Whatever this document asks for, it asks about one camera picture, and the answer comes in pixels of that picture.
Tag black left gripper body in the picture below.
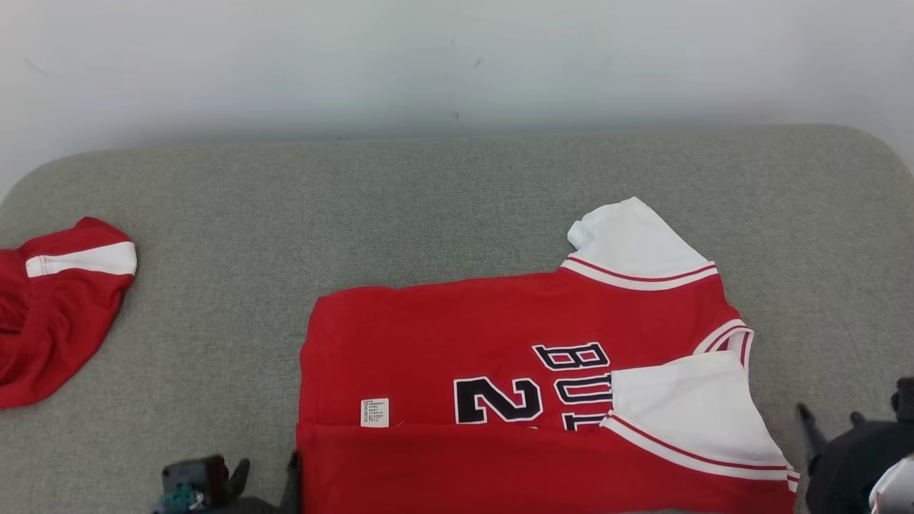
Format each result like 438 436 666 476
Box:
203 492 284 514

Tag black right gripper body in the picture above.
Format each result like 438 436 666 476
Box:
806 420 914 514

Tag red jersey with white sleeves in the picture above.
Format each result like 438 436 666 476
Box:
296 196 801 514

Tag red shorts with white stripe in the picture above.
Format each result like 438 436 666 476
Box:
0 216 139 410

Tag teal left camera connector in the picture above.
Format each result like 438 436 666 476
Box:
151 484 206 514

